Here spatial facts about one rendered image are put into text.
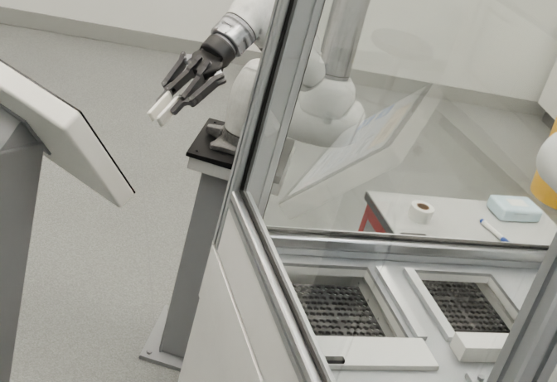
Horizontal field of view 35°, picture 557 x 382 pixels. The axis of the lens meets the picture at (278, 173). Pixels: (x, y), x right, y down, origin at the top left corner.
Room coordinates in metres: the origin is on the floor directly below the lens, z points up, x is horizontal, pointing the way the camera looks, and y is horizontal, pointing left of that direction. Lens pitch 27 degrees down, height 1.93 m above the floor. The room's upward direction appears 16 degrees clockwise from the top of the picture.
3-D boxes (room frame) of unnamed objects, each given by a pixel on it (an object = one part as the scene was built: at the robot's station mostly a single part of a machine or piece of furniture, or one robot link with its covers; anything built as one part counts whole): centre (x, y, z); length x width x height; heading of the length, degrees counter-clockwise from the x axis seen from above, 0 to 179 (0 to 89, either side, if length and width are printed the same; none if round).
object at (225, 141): (2.42, 0.14, 0.80); 0.22 x 0.18 x 0.06; 81
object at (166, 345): (2.42, 0.12, 0.38); 0.30 x 0.30 x 0.76; 88
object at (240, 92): (2.42, 0.11, 0.94); 0.18 x 0.16 x 0.22; 84
